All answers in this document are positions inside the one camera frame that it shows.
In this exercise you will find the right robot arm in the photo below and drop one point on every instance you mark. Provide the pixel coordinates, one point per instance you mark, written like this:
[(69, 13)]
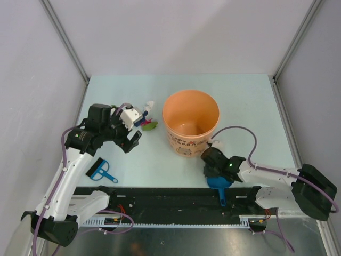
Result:
[(304, 188)]

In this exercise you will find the white paper scrap right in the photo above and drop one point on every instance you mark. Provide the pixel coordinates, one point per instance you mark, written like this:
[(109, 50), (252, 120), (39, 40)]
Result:
[(149, 105)]

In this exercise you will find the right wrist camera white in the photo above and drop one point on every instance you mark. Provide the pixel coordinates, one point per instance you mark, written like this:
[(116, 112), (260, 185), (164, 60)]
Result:
[(215, 143)]

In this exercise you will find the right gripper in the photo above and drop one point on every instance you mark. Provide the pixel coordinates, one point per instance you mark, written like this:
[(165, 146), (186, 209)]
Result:
[(207, 173)]

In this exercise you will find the orange plastic bucket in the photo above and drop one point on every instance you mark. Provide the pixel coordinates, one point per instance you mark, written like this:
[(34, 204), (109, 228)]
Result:
[(190, 117)]

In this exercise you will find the aluminium frame rail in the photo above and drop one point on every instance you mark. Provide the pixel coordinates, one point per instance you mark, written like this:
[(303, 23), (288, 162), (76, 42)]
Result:
[(329, 237)]

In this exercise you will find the right aluminium corner post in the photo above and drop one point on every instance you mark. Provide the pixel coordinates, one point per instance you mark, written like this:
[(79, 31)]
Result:
[(307, 21)]

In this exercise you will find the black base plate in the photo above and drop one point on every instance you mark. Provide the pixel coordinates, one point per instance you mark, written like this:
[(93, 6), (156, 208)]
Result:
[(154, 203)]

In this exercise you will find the left aluminium corner post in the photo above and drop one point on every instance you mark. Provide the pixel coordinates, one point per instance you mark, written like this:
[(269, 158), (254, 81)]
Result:
[(64, 38)]

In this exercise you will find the blue plastic dustpan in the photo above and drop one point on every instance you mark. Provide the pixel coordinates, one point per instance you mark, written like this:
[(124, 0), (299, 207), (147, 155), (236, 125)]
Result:
[(220, 184)]

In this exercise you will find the white cable duct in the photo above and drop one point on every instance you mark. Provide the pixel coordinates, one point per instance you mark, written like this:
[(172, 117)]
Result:
[(219, 221)]

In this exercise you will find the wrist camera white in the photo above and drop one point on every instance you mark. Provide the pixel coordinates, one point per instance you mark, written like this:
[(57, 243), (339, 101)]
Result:
[(215, 143), (130, 116)]

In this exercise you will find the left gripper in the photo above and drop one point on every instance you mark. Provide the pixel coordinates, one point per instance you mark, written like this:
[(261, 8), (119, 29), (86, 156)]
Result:
[(116, 118)]

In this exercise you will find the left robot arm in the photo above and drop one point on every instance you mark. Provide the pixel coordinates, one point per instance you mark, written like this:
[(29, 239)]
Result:
[(54, 219)]

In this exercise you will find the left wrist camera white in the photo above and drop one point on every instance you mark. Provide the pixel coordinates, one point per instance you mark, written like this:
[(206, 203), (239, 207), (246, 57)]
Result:
[(130, 116)]

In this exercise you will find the aluminium corner post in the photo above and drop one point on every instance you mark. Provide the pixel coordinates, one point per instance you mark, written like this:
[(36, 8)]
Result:
[(307, 21), (64, 38)]

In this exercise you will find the blue hand brush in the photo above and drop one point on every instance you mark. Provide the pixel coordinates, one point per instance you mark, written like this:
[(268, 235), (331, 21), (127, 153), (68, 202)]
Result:
[(99, 170)]

